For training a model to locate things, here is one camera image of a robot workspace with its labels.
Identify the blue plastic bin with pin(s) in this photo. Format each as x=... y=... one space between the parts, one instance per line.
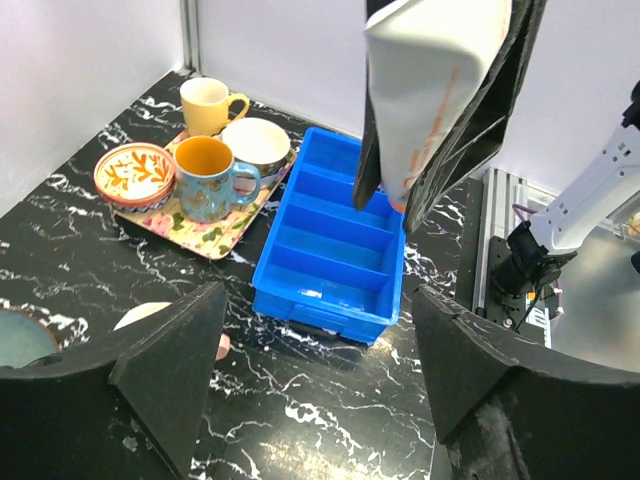
x=326 y=264

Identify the teal ceramic plate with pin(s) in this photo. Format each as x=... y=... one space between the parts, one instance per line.
x=23 y=339

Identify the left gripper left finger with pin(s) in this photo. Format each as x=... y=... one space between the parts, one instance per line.
x=126 y=405

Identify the blue mug orange interior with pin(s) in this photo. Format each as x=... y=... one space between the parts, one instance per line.
x=205 y=172

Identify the white cream mug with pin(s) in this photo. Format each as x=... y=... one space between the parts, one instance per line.
x=259 y=142

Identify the red patterned small bowl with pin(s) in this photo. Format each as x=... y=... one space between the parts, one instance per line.
x=135 y=175

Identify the orange cap toothpaste tube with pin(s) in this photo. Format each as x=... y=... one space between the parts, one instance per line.
x=426 y=61

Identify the floral serving tray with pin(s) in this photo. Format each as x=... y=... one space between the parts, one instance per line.
x=211 y=240

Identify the yellow mug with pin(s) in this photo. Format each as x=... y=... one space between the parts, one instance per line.
x=206 y=105

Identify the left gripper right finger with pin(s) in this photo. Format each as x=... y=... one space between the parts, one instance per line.
x=505 y=407

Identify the pink ceramic mug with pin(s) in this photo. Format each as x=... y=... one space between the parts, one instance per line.
x=145 y=310

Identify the aluminium rail frame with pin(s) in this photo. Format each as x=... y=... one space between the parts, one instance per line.
x=592 y=306

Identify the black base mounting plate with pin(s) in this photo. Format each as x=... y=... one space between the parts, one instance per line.
x=495 y=205

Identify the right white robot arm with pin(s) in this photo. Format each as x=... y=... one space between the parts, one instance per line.
x=549 y=239

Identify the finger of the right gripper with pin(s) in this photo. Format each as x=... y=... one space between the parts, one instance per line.
x=478 y=134
x=368 y=177

